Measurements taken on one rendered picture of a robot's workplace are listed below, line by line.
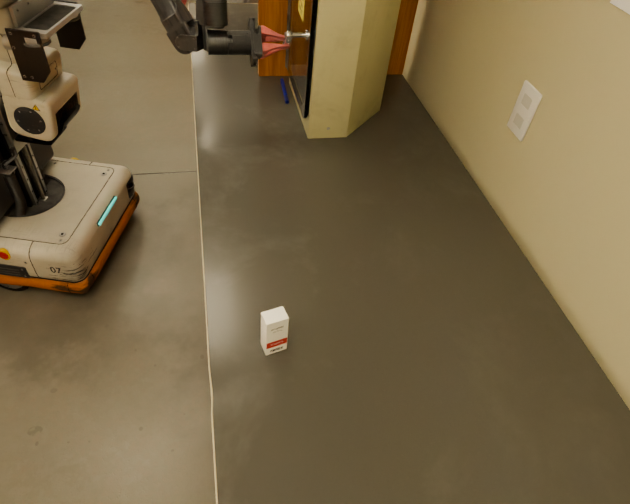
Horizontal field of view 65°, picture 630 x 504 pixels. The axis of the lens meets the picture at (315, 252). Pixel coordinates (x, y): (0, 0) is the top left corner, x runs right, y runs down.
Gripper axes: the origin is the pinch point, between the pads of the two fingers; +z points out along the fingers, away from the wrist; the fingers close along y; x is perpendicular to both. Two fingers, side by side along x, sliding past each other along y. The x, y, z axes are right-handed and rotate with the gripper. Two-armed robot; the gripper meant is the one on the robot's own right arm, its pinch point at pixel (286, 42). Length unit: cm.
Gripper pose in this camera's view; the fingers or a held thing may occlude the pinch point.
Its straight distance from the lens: 135.4
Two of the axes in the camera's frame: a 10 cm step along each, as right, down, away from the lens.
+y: -0.6, -9.9, -1.0
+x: -2.1, -0.8, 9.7
